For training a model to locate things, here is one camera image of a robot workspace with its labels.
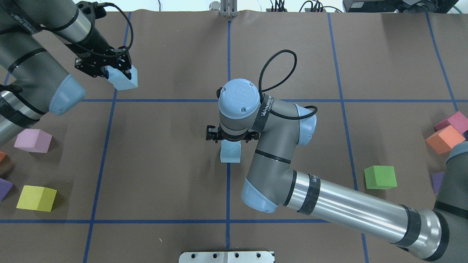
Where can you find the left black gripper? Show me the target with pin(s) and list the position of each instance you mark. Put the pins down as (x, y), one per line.
(95, 41)

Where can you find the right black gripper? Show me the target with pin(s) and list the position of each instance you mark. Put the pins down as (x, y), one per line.
(213, 133)

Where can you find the light blue block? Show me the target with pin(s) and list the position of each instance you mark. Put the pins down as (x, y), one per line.
(120, 81)
(230, 152)

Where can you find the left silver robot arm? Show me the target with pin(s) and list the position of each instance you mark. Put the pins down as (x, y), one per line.
(41, 84)

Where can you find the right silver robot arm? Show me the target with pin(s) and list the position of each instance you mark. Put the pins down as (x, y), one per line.
(352, 169)

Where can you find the pink block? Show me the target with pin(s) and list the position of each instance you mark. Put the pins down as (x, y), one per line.
(33, 140)

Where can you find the orange block left side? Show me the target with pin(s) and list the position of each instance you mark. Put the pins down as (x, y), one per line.
(2, 156)

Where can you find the yellow block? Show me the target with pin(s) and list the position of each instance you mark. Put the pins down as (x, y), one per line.
(36, 198)

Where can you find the purple block left side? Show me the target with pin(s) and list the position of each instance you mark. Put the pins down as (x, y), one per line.
(5, 187)

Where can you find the purple block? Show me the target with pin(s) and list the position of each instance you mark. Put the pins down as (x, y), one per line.
(436, 180)
(5, 187)

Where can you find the green block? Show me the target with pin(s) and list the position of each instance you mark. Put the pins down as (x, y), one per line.
(380, 177)

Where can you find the purple block right side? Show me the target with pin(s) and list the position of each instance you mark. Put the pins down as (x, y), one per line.
(436, 180)

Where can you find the orange block right side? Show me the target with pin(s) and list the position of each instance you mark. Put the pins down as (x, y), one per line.
(444, 140)

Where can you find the crimson block beside orange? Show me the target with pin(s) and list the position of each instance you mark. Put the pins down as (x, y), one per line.
(458, 121)

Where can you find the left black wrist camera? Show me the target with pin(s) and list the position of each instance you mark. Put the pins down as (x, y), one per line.
(92, 10)

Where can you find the white pedestal base plate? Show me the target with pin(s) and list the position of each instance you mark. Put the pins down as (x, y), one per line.
(228, 257)

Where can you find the aluminium frame post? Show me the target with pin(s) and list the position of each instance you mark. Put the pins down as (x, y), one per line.
(228, 8)

